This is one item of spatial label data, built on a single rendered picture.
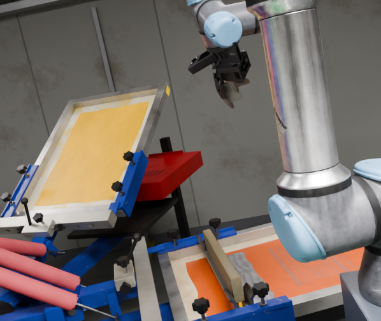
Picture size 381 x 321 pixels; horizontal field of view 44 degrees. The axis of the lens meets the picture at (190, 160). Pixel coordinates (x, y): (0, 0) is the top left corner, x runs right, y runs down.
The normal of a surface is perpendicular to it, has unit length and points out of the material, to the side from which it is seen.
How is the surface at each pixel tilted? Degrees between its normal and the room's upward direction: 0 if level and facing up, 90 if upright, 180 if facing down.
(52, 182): 32
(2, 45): 90
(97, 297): 90
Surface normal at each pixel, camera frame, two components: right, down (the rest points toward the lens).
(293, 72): -0.29, 0.25
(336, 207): 0.28, 0.13
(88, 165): -0.35, -0.67
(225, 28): 0.27, 0.62
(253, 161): -0.03, 0.22
